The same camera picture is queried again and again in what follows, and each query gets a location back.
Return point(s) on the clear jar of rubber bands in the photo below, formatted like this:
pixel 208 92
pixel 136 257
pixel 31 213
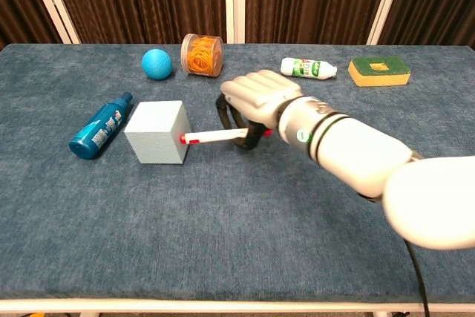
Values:
pixel 202 55

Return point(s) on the blue table cloth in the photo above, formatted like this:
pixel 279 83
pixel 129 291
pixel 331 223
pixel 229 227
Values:
pixel 185 220

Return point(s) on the small white green-labelled bottle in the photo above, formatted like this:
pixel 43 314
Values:
pixel 306 68

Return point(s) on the blue plastic bottle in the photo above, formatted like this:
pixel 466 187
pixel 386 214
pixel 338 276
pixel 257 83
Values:
pixel 99 127

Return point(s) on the white marker with red cap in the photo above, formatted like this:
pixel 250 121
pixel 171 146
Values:
pixel 215 136

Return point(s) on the blue ball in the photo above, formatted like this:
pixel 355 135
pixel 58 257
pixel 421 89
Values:
pixel 157 64

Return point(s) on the white table frame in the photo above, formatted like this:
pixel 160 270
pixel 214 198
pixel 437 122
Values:
pixel 222 306

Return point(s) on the yellow sponge with green pad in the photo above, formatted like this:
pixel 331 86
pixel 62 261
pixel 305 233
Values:
pixel 379 71

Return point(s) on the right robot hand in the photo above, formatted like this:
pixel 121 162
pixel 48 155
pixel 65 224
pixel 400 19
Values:
pixel 259 94

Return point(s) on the white foam cube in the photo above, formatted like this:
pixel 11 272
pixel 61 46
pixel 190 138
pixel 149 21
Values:
pixel 157 133

